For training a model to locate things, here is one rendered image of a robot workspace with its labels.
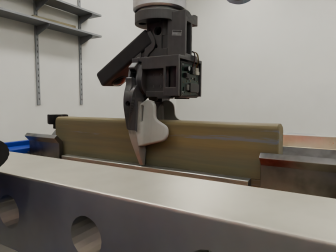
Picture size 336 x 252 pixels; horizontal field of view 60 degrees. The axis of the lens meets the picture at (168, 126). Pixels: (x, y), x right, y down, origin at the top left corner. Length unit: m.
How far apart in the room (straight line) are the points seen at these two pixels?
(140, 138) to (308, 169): 0.21
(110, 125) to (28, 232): 0.29
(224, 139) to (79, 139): 0.26
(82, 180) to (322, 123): 3.94
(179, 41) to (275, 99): 3.74
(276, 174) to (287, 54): 3.82
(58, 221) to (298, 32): 4.07
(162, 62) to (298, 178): 0.21
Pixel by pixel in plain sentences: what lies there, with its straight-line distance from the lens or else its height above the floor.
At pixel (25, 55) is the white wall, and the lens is 2.72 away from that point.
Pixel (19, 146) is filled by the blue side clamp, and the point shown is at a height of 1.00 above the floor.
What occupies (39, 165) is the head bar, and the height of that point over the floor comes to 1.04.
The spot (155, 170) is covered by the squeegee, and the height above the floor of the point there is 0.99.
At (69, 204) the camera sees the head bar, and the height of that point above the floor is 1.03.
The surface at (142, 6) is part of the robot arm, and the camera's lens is 0.42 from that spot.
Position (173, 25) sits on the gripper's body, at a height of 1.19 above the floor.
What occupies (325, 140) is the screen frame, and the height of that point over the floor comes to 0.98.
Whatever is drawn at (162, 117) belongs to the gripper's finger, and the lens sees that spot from 0.45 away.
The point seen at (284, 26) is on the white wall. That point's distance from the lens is 4.21.
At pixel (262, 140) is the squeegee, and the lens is 0.36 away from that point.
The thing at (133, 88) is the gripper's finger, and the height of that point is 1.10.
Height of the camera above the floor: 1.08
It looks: 5 degrees down
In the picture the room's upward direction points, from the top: straight up
